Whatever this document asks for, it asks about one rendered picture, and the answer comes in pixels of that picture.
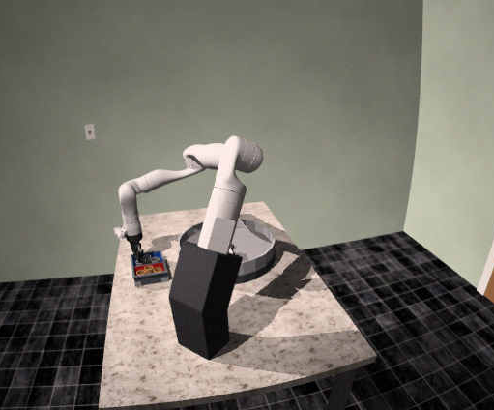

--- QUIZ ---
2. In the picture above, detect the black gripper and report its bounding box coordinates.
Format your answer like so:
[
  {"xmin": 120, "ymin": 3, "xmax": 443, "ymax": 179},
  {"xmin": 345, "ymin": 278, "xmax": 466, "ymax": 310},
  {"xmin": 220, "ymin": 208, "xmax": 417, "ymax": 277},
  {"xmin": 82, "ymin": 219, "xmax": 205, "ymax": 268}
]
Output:
[{"xmin": 126, "ymin": 231, "xmax": 144, "ymax": 263}]

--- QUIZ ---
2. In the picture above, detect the grey divided bin with blue and red compartments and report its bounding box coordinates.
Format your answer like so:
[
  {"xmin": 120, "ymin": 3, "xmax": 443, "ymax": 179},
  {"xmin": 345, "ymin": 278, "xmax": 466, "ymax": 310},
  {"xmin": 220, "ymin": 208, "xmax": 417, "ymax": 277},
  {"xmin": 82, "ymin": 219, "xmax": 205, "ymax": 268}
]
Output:
[{"xmin": 131, "ymin": 249, "xmax": 169, "ymax": 287}]

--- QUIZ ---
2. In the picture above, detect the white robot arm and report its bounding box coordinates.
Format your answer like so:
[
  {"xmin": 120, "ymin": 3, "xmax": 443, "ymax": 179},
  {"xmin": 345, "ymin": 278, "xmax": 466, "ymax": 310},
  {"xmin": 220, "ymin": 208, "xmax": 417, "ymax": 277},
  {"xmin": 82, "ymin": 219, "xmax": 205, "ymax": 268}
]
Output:
[{"xmin": 114, "ymin": 136, "xmax": 263, "ymax": 254}]

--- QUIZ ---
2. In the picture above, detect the grey round turntable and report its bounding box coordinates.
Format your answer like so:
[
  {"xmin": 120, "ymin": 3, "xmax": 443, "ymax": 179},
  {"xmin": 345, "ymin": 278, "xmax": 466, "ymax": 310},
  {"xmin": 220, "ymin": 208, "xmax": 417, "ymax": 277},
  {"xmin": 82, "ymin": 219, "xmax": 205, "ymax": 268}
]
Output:
[{"xmin": 178, "ymin": 219, "xmax": 276, "ymax": 284}]

